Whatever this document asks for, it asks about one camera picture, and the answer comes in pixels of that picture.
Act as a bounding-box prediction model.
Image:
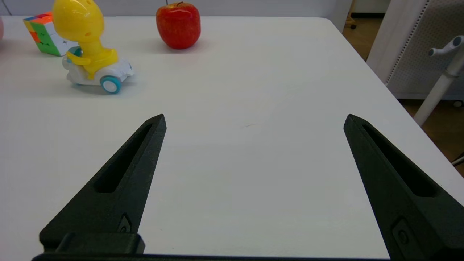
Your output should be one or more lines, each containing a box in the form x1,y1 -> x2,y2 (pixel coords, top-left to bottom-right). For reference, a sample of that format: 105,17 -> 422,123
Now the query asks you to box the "white perforated panel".
366,0 -> 464,101

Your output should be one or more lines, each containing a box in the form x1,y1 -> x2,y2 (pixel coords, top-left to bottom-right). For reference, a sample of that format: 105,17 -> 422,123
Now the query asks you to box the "white metal stand pole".
413,35 -> 464,127

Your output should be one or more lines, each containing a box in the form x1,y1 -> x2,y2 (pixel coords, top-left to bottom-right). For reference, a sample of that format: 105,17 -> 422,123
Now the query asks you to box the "red apple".
156,2 -> 201,50

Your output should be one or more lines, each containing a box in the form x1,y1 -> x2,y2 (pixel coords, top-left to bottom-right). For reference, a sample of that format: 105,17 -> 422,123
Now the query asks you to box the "yellow duck toy on scooter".
52,0 -> 135,94

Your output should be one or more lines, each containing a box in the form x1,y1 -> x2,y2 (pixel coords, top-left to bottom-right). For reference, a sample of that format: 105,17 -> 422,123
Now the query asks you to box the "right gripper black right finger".
343,114 -> 464,260

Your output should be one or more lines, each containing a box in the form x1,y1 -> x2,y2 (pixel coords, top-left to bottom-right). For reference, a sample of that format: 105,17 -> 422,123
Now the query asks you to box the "multicoloured rubiks cube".
23,12 -> 79,57

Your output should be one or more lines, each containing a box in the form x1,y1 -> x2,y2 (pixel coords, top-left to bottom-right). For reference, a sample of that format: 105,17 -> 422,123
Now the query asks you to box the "wooden furniture leg with caster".
344,0 -> 358,30

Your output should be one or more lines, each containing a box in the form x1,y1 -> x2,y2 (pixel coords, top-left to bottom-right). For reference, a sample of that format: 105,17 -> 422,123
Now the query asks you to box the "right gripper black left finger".
39,114 -> 167,251

